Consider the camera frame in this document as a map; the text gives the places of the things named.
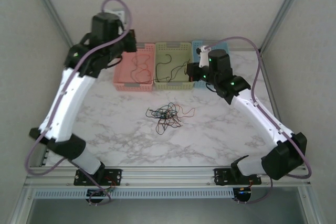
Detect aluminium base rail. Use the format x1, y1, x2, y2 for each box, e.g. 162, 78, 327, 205
25, 165, 312, 188

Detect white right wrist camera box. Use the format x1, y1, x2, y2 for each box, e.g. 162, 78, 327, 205
196, 45, 211, 69

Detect pink plastic basket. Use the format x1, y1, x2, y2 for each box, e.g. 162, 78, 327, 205
112, 42, 155, 93

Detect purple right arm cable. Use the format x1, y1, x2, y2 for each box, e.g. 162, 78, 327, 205
206, 37, 312, 205

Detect green plastic basket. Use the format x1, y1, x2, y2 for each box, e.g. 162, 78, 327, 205
154, 41, 195, 91

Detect thin red wire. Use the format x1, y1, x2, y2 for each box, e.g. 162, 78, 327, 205
132, 52, 153, 74
173, 105, 196, 120
130, 62, 155, 83

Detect grey slotted cable duct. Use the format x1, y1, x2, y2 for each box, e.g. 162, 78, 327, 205
34, 187, 235, 200

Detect blue plastic basket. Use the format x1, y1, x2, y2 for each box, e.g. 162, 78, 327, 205
191, 40, 232, 89

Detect pile of coloured wires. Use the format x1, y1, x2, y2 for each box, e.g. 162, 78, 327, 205
156, 115, 184, 135

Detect thin black wire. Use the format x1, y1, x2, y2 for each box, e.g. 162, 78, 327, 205
167, 60, 190, 82
155, 54, 173, 83
145, 107, 179, 127

